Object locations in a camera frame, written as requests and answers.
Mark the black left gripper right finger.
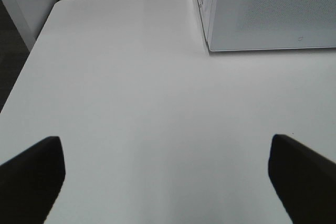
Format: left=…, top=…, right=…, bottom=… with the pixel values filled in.
left=268, top=134, right=335, bottom=223

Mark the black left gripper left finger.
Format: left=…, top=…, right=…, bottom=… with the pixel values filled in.
left=1, top=136, right=66, bottom=223

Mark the white microwave door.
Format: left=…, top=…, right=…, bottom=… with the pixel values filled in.
left=208, top=0, right=335, bottom=51

